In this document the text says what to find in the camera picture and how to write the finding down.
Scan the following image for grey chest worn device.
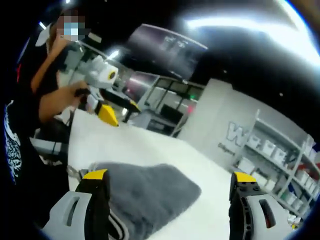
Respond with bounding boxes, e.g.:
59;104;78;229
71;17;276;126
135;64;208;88
62;45;85;74

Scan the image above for grey metal shelf unit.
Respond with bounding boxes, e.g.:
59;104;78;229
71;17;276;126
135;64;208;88
231;109;320;220

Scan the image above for grey metal table frame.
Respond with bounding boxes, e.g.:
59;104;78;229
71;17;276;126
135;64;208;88
29;138;68;157

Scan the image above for grey towel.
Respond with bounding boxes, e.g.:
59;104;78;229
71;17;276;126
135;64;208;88
88;161;203;240

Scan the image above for row of white storage bins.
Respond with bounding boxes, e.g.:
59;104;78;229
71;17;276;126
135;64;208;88
237;138;320;213

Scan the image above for person's left hand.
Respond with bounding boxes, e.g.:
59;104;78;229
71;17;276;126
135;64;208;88
73;86;90;101

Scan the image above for large hanging dark screen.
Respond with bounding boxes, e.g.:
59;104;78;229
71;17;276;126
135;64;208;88
124;23;209;79

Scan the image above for person's black printed shirt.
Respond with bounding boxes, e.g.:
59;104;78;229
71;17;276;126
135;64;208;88
0;59;72;228

